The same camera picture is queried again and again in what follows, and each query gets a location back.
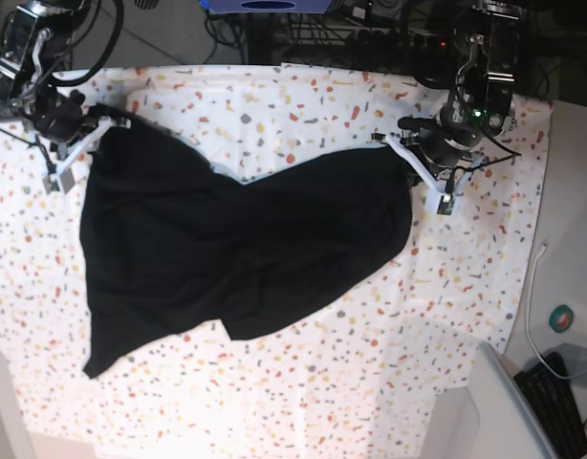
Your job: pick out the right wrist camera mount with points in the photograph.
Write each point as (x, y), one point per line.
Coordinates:
(59, 176)

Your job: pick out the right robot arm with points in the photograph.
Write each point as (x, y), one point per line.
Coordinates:
(39, 37)

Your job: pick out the grey laptop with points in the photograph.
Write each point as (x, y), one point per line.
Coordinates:
(508, 427)

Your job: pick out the green tape roll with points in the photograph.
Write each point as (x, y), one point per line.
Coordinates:
(561, 319)

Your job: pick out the terrazzo pattern tablecloth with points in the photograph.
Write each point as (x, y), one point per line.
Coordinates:
(357, 378)

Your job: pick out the blue device top edge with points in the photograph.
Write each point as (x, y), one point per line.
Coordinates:
(267, 6)

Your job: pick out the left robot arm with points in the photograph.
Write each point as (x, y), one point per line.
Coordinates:
(473, 58)

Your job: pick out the black t-shirt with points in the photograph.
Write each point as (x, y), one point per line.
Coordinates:
(169, 243)

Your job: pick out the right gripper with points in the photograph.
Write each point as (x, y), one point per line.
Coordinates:
(56, 117)

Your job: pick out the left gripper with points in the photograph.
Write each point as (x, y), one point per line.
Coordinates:
(438, 148)

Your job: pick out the black keyboard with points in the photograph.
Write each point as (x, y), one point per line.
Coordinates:
(553, 403)

